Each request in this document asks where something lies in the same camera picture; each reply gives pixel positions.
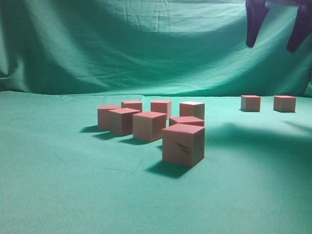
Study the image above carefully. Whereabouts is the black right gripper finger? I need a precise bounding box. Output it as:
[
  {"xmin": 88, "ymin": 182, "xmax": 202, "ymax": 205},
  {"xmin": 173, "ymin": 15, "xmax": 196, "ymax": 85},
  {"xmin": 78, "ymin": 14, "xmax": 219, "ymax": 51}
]
[
  {"xmin": 245, "ymin": 0, "xmax": 269, "ymax": 48},
  {"xmin": 287, "ymin": 3, "xmax": 312, "ymax": 53}
]

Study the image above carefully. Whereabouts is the pink cube column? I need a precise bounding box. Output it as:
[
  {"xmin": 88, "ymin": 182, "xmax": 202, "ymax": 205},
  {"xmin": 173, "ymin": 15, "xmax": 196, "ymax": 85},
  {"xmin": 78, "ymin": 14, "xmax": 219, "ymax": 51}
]
[
  {"xmin": 162, "ymin": 124, "xmax": 205, "ymax": 168},
  {"xmin": 121, "ymin": 100, "xmax": 143, "ymax": 112},
  {"xmin": 133, "ymin": 111, "xmax": 167, "ymax": 142},
  {"xmin": 240, "ymin": 95, "xmax": 261, "ymax": 112},
  {"xmin": 273, "ymin": 96, "xmax": 296, "ymax": 113},
  {"xmin": 169, "ymin": 116, "xmax": 205, "ymax": 126}
]

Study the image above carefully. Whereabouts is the pink cube carried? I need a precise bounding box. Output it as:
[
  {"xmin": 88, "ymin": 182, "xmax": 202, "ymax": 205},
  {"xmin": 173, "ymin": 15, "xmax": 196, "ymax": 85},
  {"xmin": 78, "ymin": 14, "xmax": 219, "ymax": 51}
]
[
  {"xmin": 151, "ymin": 100, "xmax": 172, "ymax": 119},
  {"xmin": 179, "ymin": 101, "xmax": 205, "ymax": 120}
]

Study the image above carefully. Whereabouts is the pink cube front row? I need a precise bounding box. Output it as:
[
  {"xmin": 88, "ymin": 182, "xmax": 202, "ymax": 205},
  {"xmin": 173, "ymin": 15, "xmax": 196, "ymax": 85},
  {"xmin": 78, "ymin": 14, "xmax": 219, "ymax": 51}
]
[{"xmin": 109, "ymin": 108, "xmax": 139, "ymax": 136}]

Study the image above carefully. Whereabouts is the green cloth backdrop and cover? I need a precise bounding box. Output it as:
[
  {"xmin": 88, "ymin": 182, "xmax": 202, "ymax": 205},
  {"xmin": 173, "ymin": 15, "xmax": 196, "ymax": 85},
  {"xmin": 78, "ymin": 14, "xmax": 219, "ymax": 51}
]
[{"xmin": 0, "ymin": 0, "xmax": 312, "ymax": 234}]

